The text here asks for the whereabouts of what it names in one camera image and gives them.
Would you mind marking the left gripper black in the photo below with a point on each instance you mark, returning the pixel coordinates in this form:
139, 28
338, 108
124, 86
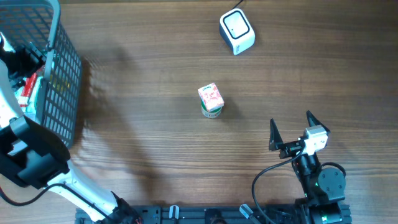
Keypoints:
33, 58

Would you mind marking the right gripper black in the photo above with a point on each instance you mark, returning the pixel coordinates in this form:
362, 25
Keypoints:
276, 143

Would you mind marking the red stick packet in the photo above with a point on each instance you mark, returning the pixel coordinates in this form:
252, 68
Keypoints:
24, 93

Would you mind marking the red white carton cup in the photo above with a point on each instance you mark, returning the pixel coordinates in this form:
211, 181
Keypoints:
211, 100

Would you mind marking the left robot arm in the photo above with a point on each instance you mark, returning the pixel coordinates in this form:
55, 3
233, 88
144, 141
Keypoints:
32, 155

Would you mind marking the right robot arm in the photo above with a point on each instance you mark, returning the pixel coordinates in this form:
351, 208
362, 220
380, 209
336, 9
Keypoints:
323, 184

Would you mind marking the white barcode scanner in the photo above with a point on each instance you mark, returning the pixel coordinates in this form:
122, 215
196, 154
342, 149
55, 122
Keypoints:
236, 31

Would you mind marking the grey plastic mesh basket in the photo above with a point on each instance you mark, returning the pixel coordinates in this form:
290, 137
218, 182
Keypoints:
38, 23

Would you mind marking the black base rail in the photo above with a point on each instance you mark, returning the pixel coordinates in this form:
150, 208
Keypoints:
277, 213

